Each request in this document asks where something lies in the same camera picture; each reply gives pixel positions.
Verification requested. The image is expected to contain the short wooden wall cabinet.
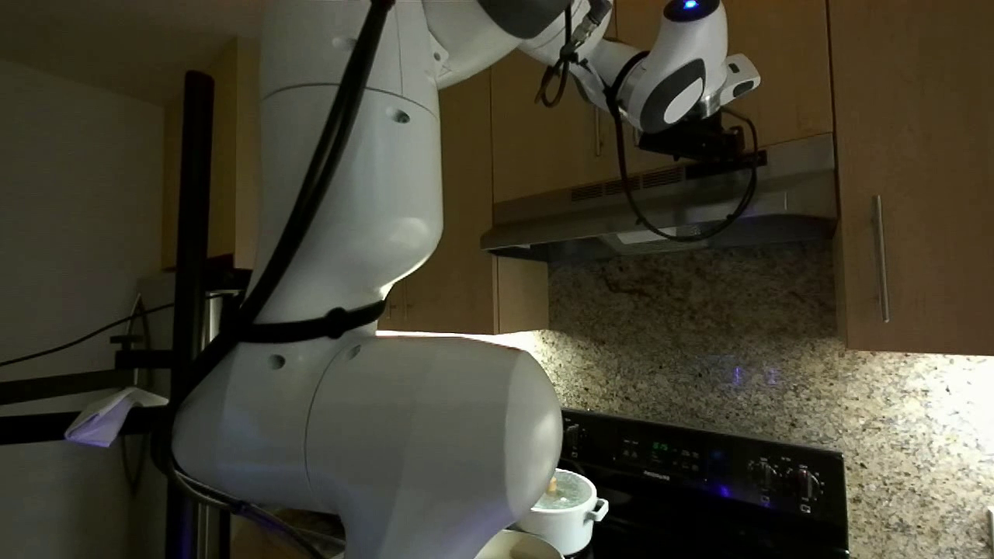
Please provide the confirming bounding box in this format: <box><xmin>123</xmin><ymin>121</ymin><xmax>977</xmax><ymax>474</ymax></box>
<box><xmin>486</xmin><ymin>0</ymin><xmax>840</xmax><ymax>205</ymax></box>

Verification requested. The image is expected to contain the black cable strap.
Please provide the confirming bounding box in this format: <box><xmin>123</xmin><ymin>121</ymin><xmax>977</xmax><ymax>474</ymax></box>
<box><xmin>238</xmin><ymin>302</ymin><xmax>387</xmax><ymax>348</ymax></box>

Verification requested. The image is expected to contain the stainless pressure cooker black lid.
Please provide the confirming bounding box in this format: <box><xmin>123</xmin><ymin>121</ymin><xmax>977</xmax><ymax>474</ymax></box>
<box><xmin>199</xmin><ymin>264</ymin><xmax>257</xmax><ymax>355</ymax></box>

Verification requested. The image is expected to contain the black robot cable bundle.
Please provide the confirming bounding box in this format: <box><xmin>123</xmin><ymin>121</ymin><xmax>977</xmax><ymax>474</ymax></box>
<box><xmin>150</xmin><ymin>0</ymin><xmax>765</xmax><ymax>559</ymax></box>

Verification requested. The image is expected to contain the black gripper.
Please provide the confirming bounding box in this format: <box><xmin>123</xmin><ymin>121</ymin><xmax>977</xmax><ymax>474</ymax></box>
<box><xmin>641</xmin><ymin>108</ymin><xmax>770</xmax><ymax>170</ymax></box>

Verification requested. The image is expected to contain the black electric stove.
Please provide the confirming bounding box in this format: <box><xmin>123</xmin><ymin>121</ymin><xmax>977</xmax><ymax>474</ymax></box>
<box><xmin>556</xmin><ymin>408</ymin><xmax>851</xmax><ymax>559</ymax></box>

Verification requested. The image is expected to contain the thin black wire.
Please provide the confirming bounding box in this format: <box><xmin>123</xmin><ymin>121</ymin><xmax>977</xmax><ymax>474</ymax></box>
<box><xmin>0</xmin><ymin>299</ymin><xmax>180</xmax><ymax>374</ymax></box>

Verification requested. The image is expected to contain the small white pot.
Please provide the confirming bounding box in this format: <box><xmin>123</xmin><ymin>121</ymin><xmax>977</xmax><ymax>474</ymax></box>
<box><xmin>515</xmin><ymin>465</ymin><xmax>612</xmax><ymax>556</ymax></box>

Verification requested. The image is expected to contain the stainless steel range hood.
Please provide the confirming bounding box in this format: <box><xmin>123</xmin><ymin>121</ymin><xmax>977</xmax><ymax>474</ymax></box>
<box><xmin>477</xmin><ymin>134</ymin><xmax>840</xmax><ymax>261</ymax></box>

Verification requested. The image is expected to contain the metal bar cabinet handle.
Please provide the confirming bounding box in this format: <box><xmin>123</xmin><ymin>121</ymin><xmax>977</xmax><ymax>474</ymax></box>
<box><xmin>869</xmin><ymin>193</ymin><xmax>890</xmax><ymax>327</ymax></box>

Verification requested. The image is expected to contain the black metal stand frame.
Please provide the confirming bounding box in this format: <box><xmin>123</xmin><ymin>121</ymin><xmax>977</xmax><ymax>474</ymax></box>
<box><xmin>0</xmin><ymin>68</ymin><xmax>257</xmax><ymax>559</ymax></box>

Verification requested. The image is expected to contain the tall wooden wall cabinet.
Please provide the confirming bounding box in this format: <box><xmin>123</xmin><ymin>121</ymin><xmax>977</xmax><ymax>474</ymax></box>
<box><xmin>825</xmin><ymin>0</ymin><xmax>994</xmax><ymax>357</ymax></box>
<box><xmin>375</xmin><ymin>71</ymin><xmax>553</xmax><ymax>336</ymax></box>

